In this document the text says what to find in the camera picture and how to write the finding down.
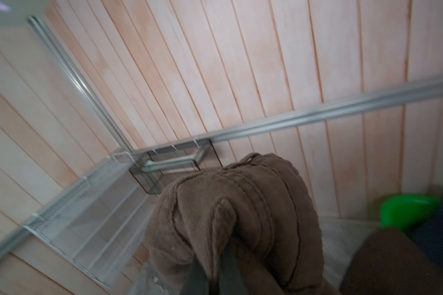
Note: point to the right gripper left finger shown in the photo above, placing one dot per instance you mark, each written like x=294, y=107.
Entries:
x=196, y=282

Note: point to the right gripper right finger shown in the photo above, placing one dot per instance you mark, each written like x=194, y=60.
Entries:
x=230, y=279

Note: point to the brown corduroy trousers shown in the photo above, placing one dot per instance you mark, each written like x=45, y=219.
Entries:
x=260, y=206

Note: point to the green plastic basket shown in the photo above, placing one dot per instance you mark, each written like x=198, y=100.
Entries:
x=407, y=211

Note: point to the white wire mesh shelf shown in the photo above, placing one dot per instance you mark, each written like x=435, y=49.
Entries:
x=97, y=224

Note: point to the left aluminium frame rail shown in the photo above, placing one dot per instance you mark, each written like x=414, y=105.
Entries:
x=49, y=41

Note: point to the horizontal aluminium wall rail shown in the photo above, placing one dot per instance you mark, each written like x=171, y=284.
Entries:
x=410, y=92

